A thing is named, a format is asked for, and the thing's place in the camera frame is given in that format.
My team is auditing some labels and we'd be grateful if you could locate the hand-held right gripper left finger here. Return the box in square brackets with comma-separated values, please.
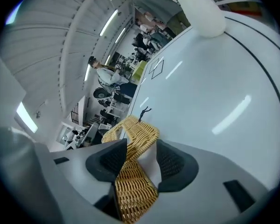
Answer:
[85, 138, 128, 221]

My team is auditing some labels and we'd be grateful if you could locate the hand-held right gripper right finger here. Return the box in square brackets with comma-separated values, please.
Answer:
[155, 139, 199, 193]

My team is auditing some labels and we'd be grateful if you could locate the wicker basket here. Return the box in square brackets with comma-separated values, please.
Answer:
[102, 105, 161, 224]

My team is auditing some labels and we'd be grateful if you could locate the yellow-green cloth table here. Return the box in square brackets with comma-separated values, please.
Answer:
[132, 60, 147, 82]

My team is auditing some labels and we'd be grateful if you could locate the white vase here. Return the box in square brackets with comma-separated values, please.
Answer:
[175, 0, 226, 38]

